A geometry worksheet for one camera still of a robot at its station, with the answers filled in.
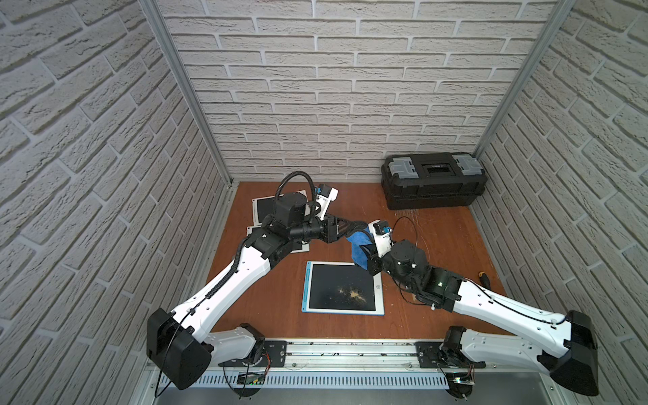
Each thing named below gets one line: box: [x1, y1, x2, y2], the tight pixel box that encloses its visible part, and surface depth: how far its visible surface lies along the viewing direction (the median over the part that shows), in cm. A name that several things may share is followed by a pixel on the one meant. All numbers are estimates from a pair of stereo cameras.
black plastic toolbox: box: [380, 152, 488, 211], surface depth 102 cm
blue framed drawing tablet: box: [301, 260, 385, 316], surface depth 88 cm
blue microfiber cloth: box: [346, 225, 373, 271], surface depth 67 cm
